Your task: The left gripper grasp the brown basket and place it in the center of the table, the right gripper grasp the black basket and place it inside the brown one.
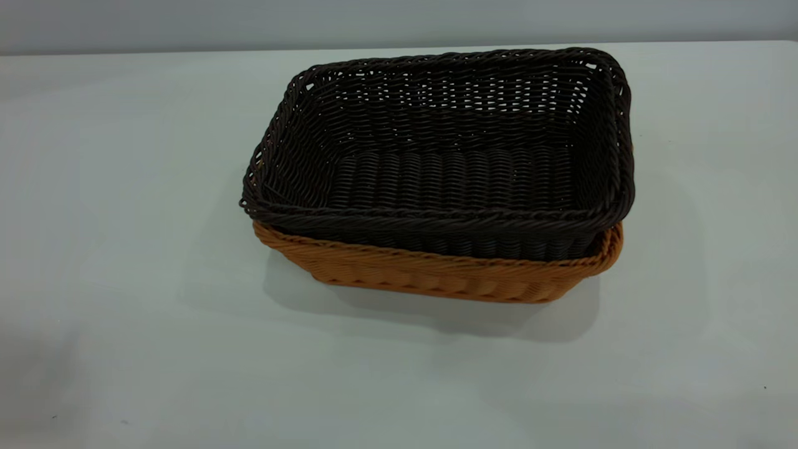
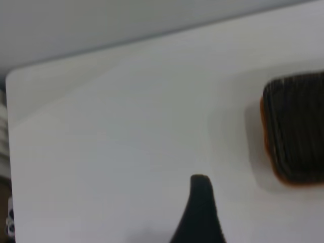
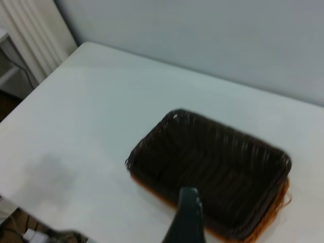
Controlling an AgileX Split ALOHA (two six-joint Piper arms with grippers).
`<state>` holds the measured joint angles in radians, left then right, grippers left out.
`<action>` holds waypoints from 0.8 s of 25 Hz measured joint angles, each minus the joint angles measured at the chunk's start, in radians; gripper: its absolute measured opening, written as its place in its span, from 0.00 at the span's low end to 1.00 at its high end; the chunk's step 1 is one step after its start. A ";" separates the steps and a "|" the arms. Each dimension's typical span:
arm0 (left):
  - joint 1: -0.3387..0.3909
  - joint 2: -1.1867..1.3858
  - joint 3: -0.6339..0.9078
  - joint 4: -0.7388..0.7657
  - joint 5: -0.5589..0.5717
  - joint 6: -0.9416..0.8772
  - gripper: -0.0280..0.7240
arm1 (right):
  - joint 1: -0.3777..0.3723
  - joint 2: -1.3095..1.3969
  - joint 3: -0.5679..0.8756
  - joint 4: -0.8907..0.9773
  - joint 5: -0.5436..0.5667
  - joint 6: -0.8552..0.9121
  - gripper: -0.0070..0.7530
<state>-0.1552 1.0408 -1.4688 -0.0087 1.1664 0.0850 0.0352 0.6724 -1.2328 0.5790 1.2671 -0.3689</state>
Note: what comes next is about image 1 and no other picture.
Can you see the orange-brown woven wicker basket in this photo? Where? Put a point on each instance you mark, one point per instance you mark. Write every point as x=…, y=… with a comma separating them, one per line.
x=436, y=277

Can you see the dark brown woven wicker basket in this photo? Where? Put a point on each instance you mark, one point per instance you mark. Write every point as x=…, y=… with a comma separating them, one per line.
x=449, y=174

